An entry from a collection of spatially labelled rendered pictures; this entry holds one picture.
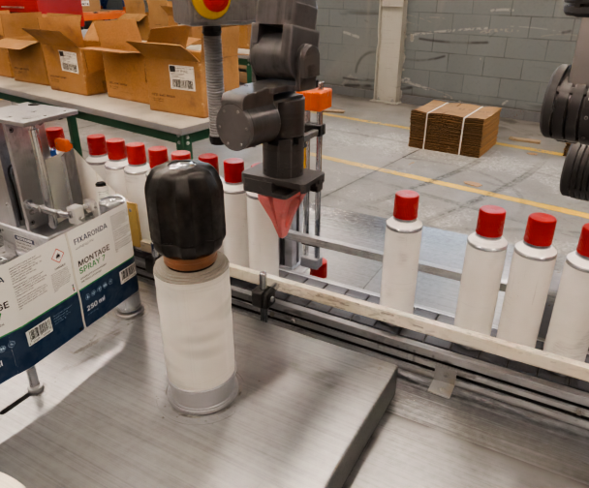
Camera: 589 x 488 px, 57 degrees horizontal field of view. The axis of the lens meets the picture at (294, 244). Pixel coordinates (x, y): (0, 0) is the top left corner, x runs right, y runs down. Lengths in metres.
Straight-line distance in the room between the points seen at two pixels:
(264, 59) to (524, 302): 0.45
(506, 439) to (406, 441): 0.13
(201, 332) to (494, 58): 5.88
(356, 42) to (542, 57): 2.18
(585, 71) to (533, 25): 5.08
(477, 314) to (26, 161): 0.78
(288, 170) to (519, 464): 0.46
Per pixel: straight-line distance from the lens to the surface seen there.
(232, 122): 0.67
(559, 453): 0.78
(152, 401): 0.72
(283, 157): 0.73
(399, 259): 0.78
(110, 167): 1.05
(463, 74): 6.47
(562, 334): 0.78
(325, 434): 0.66
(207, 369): 0.65
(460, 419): 0.78
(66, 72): 3.32
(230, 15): 0.90
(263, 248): 0.90
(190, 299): 0.59
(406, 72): 6.75
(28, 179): 1.06
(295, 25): 0.70
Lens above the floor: 1.35
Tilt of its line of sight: 26 degrees down
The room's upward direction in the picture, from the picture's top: straight up
